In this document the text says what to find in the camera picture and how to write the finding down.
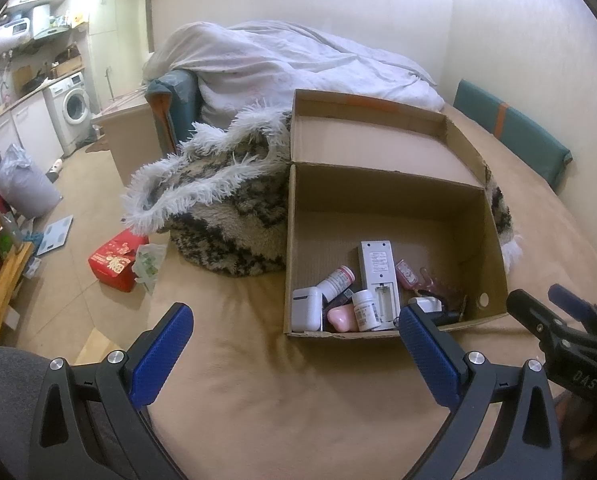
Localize black rectangular device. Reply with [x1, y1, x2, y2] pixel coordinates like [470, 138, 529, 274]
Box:
[326, 287, 354, 311]

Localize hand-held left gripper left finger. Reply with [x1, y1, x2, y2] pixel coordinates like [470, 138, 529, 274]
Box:
[36, 302, 194, 480]

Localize white pill bottle pink label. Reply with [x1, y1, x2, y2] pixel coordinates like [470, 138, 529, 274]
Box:
[316, 266, 356, 301]

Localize green white plastic bag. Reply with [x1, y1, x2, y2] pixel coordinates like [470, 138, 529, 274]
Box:
[131, 242, 168, 296]

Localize white earbuds case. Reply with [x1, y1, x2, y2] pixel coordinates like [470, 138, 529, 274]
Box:
[292, 286, 324, 332]

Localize white water heater tank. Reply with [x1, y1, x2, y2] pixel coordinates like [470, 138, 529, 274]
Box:
[0, 19, 32, 56]

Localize bathroom scale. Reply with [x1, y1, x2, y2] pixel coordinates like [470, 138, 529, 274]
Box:
[36, 215, 74, 257]

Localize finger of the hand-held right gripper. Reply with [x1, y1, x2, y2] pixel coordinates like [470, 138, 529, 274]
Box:
[549, 283, 597, 329]
[507, 288, 565, 349]

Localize pink heart-shaped gadget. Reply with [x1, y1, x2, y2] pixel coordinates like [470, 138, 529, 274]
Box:
[327, 305, 358, 333]

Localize red printed box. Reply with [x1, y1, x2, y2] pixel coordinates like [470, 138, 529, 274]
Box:
[88, 229, 149, 293]

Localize white wall boiler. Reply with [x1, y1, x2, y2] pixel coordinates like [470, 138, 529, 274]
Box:
[31, 4, 52, 39]

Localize grey office chair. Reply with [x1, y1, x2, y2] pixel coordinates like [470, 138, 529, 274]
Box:
[0, 346, 99, 480]

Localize grey laundry bag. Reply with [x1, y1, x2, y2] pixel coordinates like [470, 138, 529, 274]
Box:
[0, 144, 62, 218]

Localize black tube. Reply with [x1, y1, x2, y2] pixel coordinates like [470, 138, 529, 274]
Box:
[431, 296, 469, 326]

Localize teal cushion with orange band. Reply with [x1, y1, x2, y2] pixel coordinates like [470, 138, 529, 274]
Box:
[453, 79, 574, 193]
[146, 70, 202, 156]

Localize small white bottle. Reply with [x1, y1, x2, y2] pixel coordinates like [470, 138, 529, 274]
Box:
[353, 290, 382, 332]

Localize yellow wooden chair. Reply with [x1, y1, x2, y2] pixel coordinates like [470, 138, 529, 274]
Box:
[0, 222, 34, 346]

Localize white remote control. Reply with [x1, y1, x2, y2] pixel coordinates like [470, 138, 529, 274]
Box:
[357, 240, 399, 331]

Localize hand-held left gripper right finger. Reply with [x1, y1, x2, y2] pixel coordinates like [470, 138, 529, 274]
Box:
[399, 304, 565, 480]

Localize white washing machine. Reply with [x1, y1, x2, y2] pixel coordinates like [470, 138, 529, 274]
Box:
[43, 72, 92, 153]

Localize white kitchen base cabinet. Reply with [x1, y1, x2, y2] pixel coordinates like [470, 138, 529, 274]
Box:
[0, 92, 64, 161]

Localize metal drying rack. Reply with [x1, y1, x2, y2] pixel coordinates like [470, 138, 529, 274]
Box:
[0, 174, 22, 254]

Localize pink translucent gua sha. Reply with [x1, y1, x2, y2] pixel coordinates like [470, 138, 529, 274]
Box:
[413, 267, 462, 301]

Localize white plug charger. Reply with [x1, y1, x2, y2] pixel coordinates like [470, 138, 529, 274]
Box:
[407, 296, 447, 313]

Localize brown cardboard box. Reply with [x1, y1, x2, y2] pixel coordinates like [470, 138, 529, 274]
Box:
[283, 89, 509, 340]

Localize pink patterned perfume bottle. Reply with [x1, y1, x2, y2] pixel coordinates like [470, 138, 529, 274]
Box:
[395, 259, 419, 291]

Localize shaggy patterned fringed blanket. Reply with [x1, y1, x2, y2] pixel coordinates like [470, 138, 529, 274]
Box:
[121, 102, 527, 278]

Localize white duvet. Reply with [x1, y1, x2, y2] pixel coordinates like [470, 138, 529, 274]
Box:
[143, 20, 444, 121]

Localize beige wooden cabinet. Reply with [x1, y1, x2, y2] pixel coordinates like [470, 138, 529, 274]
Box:
[96, 100, 164, 186]

